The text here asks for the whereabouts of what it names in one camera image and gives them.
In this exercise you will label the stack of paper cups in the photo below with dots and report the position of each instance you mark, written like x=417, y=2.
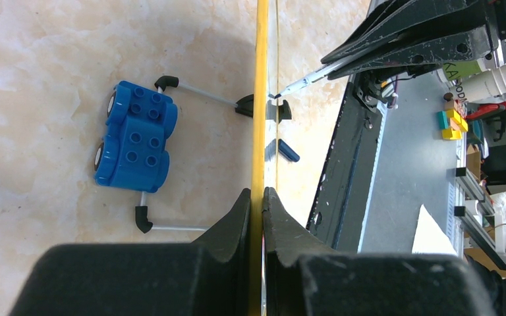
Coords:
x=472, y=83

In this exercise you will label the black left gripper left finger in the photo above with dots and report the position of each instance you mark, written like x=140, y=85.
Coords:
x=96, y=279

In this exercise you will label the white whiteboard marker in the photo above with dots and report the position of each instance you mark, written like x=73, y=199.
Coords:
x=312, y=77

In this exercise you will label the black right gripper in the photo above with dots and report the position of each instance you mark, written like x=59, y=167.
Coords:
x=399, y=34

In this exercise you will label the blue toy car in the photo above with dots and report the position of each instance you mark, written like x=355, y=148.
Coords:
x=132, y=154

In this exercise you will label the blue marker cap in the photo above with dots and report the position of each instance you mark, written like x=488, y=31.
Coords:
x=287, y=152

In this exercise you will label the yellow framed whiteboard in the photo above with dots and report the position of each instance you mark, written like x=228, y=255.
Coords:
x=259, y=87

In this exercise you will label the white paper sheet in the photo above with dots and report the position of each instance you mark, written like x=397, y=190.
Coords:
x=429, y=238

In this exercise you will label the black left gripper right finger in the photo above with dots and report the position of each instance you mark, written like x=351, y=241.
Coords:
x=304, y=276

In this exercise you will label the colourful toy block stack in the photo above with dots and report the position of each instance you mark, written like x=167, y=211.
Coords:
x=452, y=119

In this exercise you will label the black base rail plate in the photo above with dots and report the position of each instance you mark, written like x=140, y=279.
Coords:
x=340, y=207

